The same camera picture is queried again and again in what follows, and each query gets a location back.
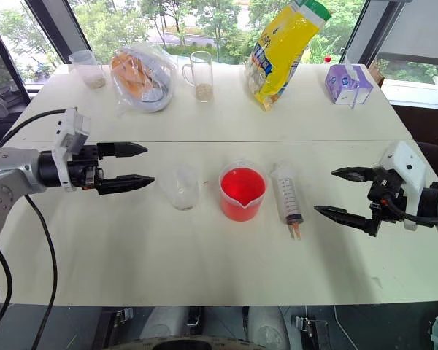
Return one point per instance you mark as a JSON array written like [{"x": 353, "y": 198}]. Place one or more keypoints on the tall glass mug with grains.
[{"x": 200, "y": 76}]

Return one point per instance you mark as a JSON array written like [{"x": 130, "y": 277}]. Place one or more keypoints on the red bottle cap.
[{"x": 327, "y": 60}]

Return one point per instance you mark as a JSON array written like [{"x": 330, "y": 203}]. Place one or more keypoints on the yellow snack bag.
[{"x": 277, "y": 54}]

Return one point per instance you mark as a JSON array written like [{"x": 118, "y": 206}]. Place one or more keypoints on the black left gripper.
[{"x": 84, "y": 168}]

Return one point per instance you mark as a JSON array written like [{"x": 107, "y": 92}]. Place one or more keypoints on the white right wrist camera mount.
[{"x": 405, "y": 171}]

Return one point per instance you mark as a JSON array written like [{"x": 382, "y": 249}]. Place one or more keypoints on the small clear plastic cup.
[{"x": 179, "y": 189}]

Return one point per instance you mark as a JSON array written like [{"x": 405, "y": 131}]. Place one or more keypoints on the purple tissue box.
[{"x": 348, "y": 84}]

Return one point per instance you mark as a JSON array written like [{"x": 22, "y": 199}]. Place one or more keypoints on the plastic bag with bowls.
[{"x": 143, "y": 78}]

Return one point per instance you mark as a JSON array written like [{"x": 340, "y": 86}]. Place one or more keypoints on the clear measuring cup with grains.
[{"x": 88, "y": 69}]

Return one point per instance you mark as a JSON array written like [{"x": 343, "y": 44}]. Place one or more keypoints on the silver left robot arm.
[{"x": 7, "y": 171}]

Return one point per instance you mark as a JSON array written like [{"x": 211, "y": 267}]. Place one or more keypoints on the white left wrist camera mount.
[{"x": 68, "y": 135}]

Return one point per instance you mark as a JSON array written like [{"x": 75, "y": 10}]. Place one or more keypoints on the beaker with red liquid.
[{"x": 242, "y": 193}]

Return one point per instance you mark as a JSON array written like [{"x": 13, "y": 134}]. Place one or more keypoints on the large clear plastic syringe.
[{"x": 287, "y": 197}]

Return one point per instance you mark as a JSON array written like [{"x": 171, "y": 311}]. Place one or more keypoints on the white robot leg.
[
  {"x": 164, "y": 321},
  {"x": 268, "y": 326}
]

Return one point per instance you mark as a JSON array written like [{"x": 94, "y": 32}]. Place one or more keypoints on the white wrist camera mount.
[
  {"x": 405, "y": 171},
  {"x": 68, "y": 135}
]

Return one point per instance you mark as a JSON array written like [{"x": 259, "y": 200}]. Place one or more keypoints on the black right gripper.
[{"x": 384, "y": 197}]

